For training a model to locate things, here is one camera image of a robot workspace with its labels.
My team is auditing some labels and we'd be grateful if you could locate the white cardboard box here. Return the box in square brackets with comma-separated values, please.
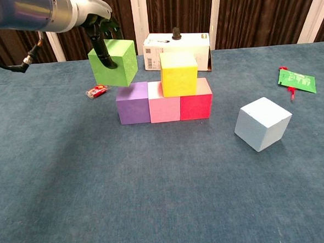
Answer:
[142, 29, 213, 76]

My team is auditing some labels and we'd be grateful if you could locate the teal felt table cover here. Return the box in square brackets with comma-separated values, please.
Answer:
[0, 42, 324, 243]

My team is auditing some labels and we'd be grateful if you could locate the green sachet packet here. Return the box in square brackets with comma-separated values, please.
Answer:
[277, 67, 317, 96]

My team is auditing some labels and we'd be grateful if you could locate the light blue foam cube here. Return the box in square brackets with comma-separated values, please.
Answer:
[232, 95, 295, 154]

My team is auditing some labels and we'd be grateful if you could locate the red candy wrapper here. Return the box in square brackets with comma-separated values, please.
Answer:
[85, 84, 113, 101]

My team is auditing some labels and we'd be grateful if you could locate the white frame post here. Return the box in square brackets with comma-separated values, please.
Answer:
[207, 0, 226, 51]
[294, 0, 324, 45]
[129, 0, 151, 57]
[45, 30, 67, 63]

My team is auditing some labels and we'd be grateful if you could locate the black knob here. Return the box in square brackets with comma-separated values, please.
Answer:
[171, 26, 182, 41]

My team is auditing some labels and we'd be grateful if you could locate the yellow foam cube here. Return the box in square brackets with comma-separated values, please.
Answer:
[159, 51, 200, 98]

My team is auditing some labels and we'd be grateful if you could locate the red foam cube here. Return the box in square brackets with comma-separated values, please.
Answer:
[177, 76, 215, 122]

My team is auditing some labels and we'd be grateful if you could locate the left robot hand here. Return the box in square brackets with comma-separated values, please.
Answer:
[76, 0, 126, 71]

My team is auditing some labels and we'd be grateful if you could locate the small red ribbon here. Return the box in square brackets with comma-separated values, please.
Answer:
[278, 65, 299, 103]

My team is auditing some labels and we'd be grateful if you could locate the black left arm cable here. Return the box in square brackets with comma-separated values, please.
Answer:
[0, 31, 47, 75]

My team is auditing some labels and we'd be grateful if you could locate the pink foam cube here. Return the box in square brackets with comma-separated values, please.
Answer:
[147, 80, 182, 124]

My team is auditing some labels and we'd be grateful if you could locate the green foam cube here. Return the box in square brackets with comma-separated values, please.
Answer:
[87, 37, 140, 90]

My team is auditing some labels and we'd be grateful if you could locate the purple foam cube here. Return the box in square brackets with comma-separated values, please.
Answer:
[115, 81, 151, 126]

